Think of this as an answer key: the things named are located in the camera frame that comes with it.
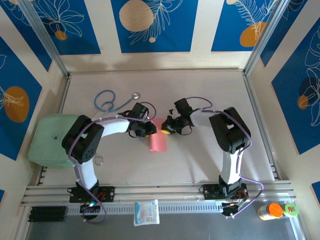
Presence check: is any pink cloth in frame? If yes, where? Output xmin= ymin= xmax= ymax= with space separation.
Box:
xmin=148 ymin=118 xmax=168 ymax=153

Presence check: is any blue stethoscope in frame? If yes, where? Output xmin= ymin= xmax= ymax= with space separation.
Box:
xmin=91 ymin=89 xmax=141 ymax=121

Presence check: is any white plastic gauze packet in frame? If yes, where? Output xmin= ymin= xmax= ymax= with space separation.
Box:
xmin=134 ymin=199 xmax=160 ymax=227

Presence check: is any light green zip pouch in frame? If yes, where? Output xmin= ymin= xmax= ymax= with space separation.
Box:
xmin=27 ymin=114 xmax=87 ymax=169

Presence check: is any black controller board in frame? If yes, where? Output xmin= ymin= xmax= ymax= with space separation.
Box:
xmin=221 ymin=201 xmax=242 ymax=219
xmin=79 ymin=201 xmax=101 ymax=221

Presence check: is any black ribbed block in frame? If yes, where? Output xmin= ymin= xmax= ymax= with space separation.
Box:
xmin=28 ymin=206 xmax=68 ymax=223

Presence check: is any jar with orange lid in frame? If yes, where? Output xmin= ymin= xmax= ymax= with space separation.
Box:
xmin=257 ymin=202 xmax=284 ymax=221

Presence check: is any green-capped bottle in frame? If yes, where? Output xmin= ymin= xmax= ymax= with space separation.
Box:
xmin=283 ymin=202 xmax=300 ymax=217

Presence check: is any aluminium frame rail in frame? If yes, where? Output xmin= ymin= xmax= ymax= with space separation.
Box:
xmin=21 ymin=180 xmax=297 ymax=207

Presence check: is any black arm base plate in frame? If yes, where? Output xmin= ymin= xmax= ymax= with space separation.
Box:
xmin=199 ymin=183 xmax=250 ymax=201
xmin=67 ymin=185 xmax=116 ymax=204

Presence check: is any aluminium table side rail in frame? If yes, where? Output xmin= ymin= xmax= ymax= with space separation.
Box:
xmin=37 ymin=74 xmax=72 ymax=187
xmin=242 ymin=71 xmax=282 ymax=181

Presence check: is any grey slotted cable duct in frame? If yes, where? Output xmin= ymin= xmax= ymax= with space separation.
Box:
xmin=66 ymin=202 xmax=224 ymax=216

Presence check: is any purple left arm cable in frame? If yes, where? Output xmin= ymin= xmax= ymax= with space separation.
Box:
xmin=67 ymin=101 xmax=158 ymax=225

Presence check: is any aluminium frame post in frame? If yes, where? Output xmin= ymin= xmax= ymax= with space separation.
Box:
xmin=18 ymin=0 xmax=71 ymax=77
xmin=243 ymin=0 xmax=288 ymax=77

